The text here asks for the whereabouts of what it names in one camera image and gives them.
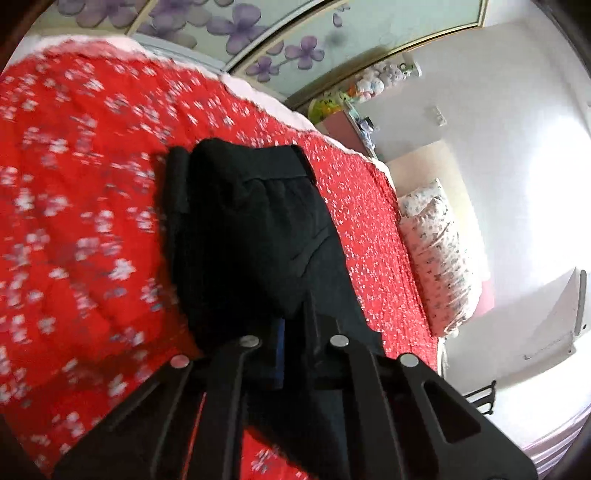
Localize stack of plush toys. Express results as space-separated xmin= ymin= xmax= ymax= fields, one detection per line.
xmin=353 ymin=60 xmax=411 ymax=102

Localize red floral bedspread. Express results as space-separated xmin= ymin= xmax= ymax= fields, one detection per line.
xmin=0 ymin=39 xmax=439 ymax=480

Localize black wooden chair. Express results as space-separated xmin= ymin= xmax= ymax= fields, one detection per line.
xmin=464 ymin=381 xmax=497 ymax=416

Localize black pants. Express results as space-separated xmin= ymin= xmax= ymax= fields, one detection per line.
xmin=164 ymin=138 xmax=384 ymax=480

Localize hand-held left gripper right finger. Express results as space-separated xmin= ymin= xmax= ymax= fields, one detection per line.
xmin=302 ymin=295 xmax=539 ymax=480

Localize white air conditioner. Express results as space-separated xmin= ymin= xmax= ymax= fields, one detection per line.
xmin=522 ymin=268 xmax=591 ymax=361

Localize white patterned pillow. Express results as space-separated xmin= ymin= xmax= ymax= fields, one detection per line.
xmin=397 ymin=178 xmax=476 ymax=337

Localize pink nightstand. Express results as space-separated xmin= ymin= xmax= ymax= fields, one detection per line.
xmin=318 ymin=99 xmax=379 ymax=160

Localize pink curtain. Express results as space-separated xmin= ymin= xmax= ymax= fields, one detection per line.
xmin=519 ymin=406 xmax=591 ymax=476

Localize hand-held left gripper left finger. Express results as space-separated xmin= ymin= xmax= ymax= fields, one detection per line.
xmin=53 ymin=318 xmax=284 ymax=480

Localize floral sliding door wardrobe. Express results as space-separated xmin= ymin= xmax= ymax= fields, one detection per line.
xmin=46 ymin=0 xmax=490 ymax=112

